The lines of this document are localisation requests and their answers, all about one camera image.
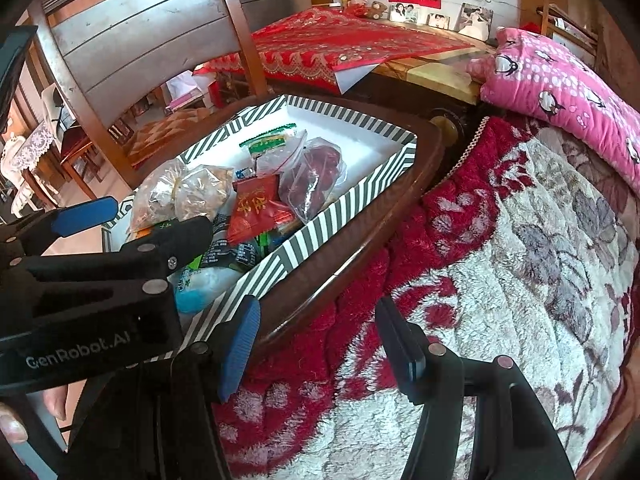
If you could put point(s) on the red snack packet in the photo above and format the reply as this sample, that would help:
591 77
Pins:
255 210

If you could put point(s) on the red gold patterned cloth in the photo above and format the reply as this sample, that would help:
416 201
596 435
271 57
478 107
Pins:
325 45

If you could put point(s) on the clear bag of red dates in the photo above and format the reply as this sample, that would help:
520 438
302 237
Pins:
315 175

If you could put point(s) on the small brown table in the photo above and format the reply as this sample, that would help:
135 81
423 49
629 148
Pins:
75 155

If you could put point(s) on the green white striped box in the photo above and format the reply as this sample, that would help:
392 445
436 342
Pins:
350 130

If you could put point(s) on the brown patterned seat cushion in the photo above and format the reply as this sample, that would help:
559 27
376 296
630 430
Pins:
165 135

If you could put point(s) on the green white snack packet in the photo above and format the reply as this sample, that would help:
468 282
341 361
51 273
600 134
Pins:
265 142

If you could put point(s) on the red white plush doll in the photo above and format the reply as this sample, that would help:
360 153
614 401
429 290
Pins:
357 4

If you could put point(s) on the floral fleece blanket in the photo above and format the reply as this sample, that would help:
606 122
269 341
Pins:
500 285

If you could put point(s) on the small photo frame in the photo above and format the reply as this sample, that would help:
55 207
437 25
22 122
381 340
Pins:
439 21

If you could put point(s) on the white lace cloth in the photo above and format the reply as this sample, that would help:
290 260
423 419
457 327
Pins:
30 145

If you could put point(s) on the wooden chair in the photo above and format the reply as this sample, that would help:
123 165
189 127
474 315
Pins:
150 45

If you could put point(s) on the brown plush bear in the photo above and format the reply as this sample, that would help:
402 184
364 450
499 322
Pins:
377 10

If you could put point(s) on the dark wooden table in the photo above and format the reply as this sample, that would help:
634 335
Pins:
350 260

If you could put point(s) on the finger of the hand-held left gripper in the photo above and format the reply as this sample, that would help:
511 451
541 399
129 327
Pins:
80 220
165 242

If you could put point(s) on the person's left hand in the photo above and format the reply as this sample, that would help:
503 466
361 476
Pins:
10 425

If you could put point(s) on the clear bag of nuts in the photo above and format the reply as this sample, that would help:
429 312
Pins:
180 190

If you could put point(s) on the pink penguin quilt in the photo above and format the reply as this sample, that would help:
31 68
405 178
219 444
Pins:
565 85

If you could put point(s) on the wooden side table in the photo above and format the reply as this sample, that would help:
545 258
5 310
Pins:
435 75

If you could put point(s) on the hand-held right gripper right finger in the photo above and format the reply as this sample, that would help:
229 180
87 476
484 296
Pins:
405 350

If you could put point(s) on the light blue candy packet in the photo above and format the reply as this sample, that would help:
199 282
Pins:
200 285

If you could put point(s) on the wooden rack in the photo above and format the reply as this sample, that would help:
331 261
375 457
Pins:
545 20

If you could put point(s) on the black snack packet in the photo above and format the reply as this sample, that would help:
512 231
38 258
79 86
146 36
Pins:
220 250

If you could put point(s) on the large wedding photo frame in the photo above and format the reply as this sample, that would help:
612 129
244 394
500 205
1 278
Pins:
476 21

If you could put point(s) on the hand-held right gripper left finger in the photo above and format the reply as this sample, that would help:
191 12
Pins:
240 345

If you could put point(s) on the round brass knob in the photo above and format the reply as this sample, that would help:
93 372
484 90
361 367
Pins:
444 127

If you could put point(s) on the medium photo frame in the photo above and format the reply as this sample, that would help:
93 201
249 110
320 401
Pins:
403 13

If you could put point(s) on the pink white box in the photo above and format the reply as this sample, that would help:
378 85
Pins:
182 92

